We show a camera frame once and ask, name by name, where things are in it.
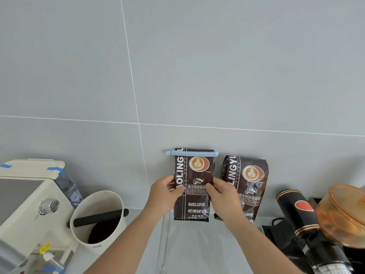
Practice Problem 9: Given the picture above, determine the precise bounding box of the person's left hand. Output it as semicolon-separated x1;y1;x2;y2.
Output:
143;174;186;219

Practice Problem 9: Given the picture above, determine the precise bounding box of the person's right hand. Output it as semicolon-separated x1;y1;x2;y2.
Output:
205;177;246;229

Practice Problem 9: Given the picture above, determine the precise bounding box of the clipped dark brown coffee bag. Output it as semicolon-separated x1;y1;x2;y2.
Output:
173;148;216;223

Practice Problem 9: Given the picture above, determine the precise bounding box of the person's right forearm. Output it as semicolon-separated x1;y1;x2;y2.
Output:
225;218;306;274

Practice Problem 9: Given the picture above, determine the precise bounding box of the person's left forearm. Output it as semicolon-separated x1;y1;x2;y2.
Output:
83;208;166;274

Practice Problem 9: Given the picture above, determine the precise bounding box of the light blue bag clip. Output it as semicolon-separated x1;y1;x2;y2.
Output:
166;149;219;157

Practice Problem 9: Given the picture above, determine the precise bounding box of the clear acrylic stand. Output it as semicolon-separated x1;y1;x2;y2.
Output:
156;210;266;274

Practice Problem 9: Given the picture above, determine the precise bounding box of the white knock box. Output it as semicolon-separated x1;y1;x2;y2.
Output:
67;190;129;255

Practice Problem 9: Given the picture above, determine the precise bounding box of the black coffee grinder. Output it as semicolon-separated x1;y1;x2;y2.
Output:
275;188;355;274

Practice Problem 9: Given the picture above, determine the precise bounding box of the transparent water tank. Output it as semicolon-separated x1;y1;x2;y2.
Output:
54;168;84;209

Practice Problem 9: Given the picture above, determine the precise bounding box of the silver machine knob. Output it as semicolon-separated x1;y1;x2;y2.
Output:
38;198;60;216

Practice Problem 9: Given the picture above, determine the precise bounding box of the amber transparent bean hopper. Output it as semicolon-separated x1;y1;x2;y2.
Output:
315;184;365;250

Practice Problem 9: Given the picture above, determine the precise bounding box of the cream espresso machine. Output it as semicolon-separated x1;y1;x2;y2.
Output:
0;159;84;274

